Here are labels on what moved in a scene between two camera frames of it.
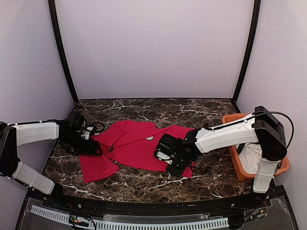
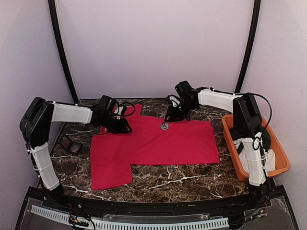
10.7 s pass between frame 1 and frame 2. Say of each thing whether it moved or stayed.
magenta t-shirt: moved
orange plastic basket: stayed
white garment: stayed
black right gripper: moved
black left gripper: moved
